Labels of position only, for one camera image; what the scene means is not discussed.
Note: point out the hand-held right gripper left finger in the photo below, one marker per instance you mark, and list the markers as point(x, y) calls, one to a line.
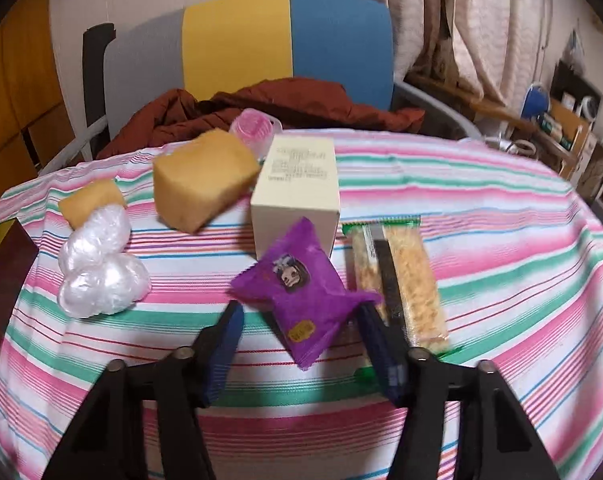
point(226, 355)

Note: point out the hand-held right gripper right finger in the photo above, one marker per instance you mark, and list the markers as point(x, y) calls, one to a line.
point(384, 360)

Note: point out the rice cracker bar packet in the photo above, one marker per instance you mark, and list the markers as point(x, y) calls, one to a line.
point(416, 280)

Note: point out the purple snack packet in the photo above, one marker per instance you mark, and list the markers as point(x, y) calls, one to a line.
point(301, 280)

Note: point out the white balls pack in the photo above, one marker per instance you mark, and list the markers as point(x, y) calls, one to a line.
point(96, 265)

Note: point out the large sponge cake piece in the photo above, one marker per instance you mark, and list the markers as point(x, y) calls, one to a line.
point(201, 180)

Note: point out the cream cardboard box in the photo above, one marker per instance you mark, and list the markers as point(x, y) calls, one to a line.
point(301, 185)

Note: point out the pink jelly cup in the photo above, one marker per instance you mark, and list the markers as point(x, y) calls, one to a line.
point(251, 127)

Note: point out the striped pink green tablecloth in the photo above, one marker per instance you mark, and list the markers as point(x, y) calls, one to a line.
point(481, 260)

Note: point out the small sponge cake piece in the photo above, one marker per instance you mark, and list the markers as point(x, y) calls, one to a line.
point(89, 200)

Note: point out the red-brown jacket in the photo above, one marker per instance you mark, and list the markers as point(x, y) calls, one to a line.
point(291, 105)

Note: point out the wooden desk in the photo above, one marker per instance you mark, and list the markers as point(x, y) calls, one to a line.
point(481, 106)

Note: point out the brown cardboard box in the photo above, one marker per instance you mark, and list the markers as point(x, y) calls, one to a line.
point(566, 130)

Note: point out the grey yellow blue chair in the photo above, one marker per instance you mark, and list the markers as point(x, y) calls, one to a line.
point(331, 40)

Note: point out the black shelf unit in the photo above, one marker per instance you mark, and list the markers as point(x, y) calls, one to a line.
point(574, 80)

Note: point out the wooden cabinet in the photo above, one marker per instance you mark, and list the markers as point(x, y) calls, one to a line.
point(21, 85)

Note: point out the patterned beige curtain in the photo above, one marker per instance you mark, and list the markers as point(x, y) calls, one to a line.
point(456, 20)

